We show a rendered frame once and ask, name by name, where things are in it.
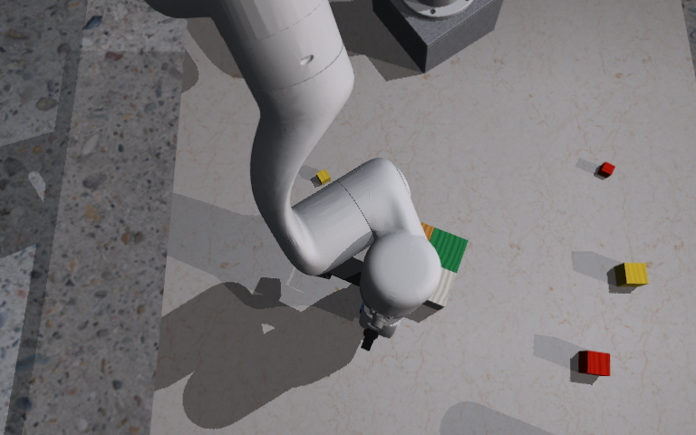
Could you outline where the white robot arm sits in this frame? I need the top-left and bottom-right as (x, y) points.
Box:
(144, 0), (441, 329)

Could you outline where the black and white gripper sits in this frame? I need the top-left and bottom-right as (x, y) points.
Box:
(359, 302), (403, 351)

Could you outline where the green cube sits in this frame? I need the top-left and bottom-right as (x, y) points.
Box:
(430, 228), (468, 273)

